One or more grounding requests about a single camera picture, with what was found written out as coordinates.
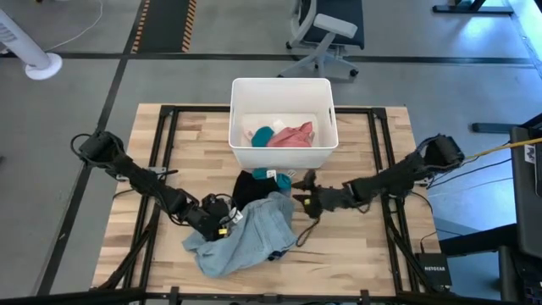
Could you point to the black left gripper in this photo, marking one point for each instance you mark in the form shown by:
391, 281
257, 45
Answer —
214, 220

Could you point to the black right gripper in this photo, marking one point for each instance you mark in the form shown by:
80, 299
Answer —
330, 201

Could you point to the teal sock with white label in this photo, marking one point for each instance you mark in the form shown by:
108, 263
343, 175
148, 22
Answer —
284, 182

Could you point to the light blue denim jeans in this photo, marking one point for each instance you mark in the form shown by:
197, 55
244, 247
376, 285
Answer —
250, 237

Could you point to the black garment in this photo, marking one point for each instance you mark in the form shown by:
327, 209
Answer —
254, 190

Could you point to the coral pink garment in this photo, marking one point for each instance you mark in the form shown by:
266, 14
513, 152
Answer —
292, 136

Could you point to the plain teal sock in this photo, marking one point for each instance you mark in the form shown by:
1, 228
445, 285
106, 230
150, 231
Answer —
262, 136

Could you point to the white plastic laundry basket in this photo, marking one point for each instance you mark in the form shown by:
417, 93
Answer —
281, 93

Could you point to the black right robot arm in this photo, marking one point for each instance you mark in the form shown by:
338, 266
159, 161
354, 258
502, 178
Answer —
394, 180

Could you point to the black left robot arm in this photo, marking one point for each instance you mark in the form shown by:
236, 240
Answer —
144, 180

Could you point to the grey office chair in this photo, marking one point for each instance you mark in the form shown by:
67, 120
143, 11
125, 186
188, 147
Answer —
326, 29

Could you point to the black desk leg beam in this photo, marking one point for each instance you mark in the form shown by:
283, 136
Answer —
474, 241

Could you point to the black desk foot bar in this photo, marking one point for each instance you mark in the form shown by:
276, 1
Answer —
495, 127
470, 8

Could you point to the black mat with hazard stripes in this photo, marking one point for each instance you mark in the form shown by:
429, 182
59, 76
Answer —
163, 25

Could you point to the dark grey computer case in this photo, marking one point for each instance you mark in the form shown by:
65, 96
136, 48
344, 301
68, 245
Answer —
525, 203

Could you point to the white paper label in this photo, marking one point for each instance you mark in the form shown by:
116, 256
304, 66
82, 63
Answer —
529, 153

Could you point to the black box with blue lights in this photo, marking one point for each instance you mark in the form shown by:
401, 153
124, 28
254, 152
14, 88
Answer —
521, 279

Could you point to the white tower fan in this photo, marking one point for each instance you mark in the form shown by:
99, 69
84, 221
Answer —
40, 65

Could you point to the black metal table frame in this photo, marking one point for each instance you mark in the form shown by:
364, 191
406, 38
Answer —
199, 109

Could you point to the black Netgear network switch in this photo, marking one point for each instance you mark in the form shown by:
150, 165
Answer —
434, 269

